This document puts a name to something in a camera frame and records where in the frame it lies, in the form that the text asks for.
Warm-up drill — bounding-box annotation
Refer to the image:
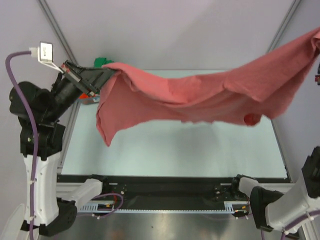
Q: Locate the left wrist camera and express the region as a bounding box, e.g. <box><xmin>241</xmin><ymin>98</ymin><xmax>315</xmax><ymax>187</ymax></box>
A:
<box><xmin>28</xmin><ymin>41</ymin><xmax>64</xmax><ymax>73</ymax></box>

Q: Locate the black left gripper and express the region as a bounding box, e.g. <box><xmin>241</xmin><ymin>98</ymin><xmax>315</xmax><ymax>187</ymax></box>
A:
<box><xmin>45</xmin><ymin>57</ymin><xmax>119</xmax><ymax>119</ymax></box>

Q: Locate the orange t shirt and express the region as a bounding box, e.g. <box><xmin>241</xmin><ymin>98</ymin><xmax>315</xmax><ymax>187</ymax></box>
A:
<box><xmin>79</xmin><ymin>93</ymin><xmax>89</xmax><ymax>99</ymax></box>

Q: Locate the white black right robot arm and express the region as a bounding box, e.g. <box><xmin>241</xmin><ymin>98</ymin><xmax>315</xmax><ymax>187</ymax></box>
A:
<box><xmin>230</xmin><ymin>146</ymin><xmax>320</xmax><ymax>235</ymax></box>

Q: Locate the clear blue plastic bin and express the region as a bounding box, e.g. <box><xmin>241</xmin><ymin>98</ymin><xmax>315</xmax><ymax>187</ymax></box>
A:
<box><xmin>77</xmin><ymin>95</ymin><xmax>100</xmax><ymax>105</ymax></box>

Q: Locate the green t shirt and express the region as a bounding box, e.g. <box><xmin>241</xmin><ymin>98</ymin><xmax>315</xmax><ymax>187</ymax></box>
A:
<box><xmin>93</xmin><ymin>57</ymin><xmax>114</xmax><ymax>68</ymax></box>

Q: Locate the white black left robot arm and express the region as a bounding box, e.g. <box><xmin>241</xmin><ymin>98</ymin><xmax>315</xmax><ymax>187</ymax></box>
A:
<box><xmin>9</xmin><ymin>61</ymin><xmax>115</xmax><ymax>237</ymax></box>

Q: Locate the aluminium frame rail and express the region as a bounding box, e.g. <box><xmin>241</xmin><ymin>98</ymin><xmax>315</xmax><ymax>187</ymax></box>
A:
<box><xmin>56</xmin><ymin>182</ymin><xmax>86</xmax><ymax>201</ymax></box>

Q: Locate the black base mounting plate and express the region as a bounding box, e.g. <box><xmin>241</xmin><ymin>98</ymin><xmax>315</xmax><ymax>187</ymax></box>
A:
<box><xmin>56</xmin><ymin>174</ymin><xmax>293</xmax><ymax>210</ymax></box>

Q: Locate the white slotted cable duct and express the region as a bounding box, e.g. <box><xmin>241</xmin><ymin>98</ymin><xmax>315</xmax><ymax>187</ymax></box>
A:
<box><xmin>78</xmin><ymin>201</ymin><xmax>250</xmax><ymax>215</ymax></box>

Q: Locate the pink polo shirt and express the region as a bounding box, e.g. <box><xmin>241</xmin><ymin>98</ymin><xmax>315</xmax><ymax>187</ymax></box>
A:
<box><xmin>96</xmin><ymin>28</ymin><xmax>320</xmax><ymax>145</ymax></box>

